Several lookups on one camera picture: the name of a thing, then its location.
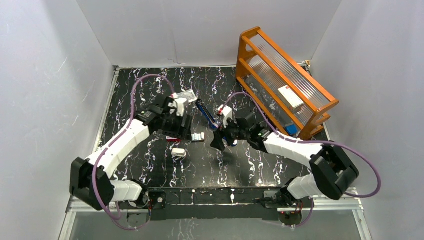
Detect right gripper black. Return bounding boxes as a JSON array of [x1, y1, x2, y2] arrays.
[[210, 114, 250, 152]]

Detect silver staple strip tray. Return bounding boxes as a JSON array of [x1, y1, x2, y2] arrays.
[[191, 132, 206, 142]]

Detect red white staple box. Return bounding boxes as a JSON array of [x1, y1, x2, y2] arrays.
[[166, 136, 181, 142]]

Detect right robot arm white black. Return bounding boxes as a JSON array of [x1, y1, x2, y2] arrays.
[[210, 116, 359, 207]]

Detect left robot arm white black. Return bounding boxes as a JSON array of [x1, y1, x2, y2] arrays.
[[69, 95, 193, 211]]

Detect clear plastic package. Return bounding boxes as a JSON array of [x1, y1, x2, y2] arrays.
[[177, 89, 198, 104]]

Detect blue object on shelf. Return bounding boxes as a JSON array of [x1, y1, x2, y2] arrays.
[[284, 123, 298, 136]]

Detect white box on shelf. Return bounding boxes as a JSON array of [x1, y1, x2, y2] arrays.
[[277, 85, 305, 111]]

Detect orange wooden shelf rack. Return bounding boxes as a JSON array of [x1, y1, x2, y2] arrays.
[[235, 26, 339, 140]]

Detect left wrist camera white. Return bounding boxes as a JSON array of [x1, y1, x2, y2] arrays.
[[168, 97, 189, 117]]

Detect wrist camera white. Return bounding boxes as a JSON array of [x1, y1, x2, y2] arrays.
[[217, 104, 233, 128], [168, 97, 189, 117]]

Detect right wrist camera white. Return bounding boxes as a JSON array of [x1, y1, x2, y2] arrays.
[[217, 104, 233, 128]]

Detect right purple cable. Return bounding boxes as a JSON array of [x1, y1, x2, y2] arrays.
[[218, 91, 382, 229]]

